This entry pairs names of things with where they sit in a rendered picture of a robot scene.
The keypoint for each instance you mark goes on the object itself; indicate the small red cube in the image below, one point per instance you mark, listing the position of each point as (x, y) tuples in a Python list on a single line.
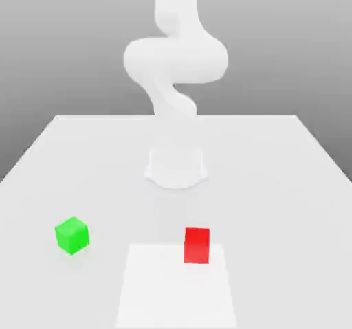
[(196, 245)]

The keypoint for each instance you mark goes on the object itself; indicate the small green cube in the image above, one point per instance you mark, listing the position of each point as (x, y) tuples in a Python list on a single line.
[(72, 235)]

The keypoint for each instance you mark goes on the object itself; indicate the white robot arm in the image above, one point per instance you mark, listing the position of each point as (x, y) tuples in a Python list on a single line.
[(176, 59)]

